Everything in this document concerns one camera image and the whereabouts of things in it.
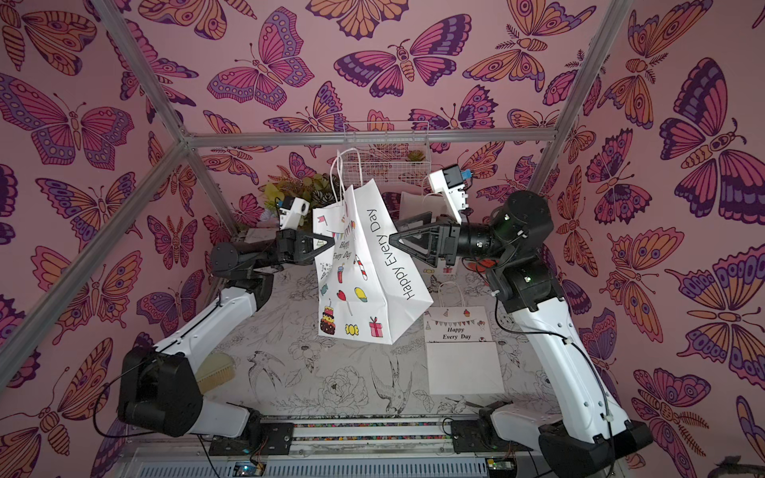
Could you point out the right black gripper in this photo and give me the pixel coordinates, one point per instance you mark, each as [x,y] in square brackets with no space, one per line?
[445,243]

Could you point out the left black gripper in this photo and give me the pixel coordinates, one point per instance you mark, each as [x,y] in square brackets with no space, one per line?
[295,252]

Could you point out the white party paper bag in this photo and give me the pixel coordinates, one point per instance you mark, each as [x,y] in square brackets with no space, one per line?
[461,354]

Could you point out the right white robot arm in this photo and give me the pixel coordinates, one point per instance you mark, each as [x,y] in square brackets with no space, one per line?
[592,432]

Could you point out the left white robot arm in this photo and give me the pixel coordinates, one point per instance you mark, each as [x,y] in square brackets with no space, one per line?
[159,392]

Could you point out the potted green plant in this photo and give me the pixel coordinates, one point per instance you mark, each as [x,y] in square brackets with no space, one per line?
[318,190]

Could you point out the red glove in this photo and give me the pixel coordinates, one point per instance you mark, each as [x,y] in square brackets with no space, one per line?
[479,266]

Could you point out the small succulent in basket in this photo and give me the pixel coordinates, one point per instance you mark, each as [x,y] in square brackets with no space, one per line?
[415,156]

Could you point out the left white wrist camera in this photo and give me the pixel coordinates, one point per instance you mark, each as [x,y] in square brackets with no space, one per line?
[292,212]

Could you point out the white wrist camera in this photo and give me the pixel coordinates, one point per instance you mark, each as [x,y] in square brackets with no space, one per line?
[450,183]
[292,212]

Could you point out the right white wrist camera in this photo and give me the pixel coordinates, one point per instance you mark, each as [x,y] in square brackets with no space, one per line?
[450,183]

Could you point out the white wire wall basket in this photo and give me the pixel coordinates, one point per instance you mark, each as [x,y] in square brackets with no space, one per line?
[376,150]

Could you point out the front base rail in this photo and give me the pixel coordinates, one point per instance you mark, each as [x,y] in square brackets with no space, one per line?
[397,447]

